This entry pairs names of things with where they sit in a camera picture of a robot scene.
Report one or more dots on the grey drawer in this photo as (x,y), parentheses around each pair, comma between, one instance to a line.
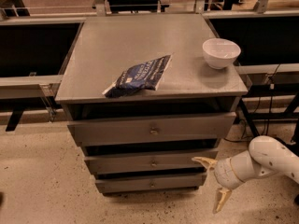
(147,161)
(150,129)
(150,182)

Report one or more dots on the grey drawer cabinet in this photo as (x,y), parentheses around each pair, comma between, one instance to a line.
(148,140)

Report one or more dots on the blue chip bag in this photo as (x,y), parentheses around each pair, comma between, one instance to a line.
(143,76)

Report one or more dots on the white bowl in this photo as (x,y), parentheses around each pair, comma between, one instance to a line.
(220,53)

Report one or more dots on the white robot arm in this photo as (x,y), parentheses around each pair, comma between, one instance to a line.
(265,156)

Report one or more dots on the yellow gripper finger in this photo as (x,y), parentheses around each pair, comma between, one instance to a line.
(221,197)
(208,163)

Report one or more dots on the grey top drawer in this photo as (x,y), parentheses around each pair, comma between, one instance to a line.
(150,129)

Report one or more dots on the grey bottom drawer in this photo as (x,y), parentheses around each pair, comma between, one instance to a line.
(150,182)

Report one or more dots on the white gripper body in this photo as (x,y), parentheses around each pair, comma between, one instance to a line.
(223,173)

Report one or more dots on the black shoe left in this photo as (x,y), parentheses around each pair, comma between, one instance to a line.
(1,198)

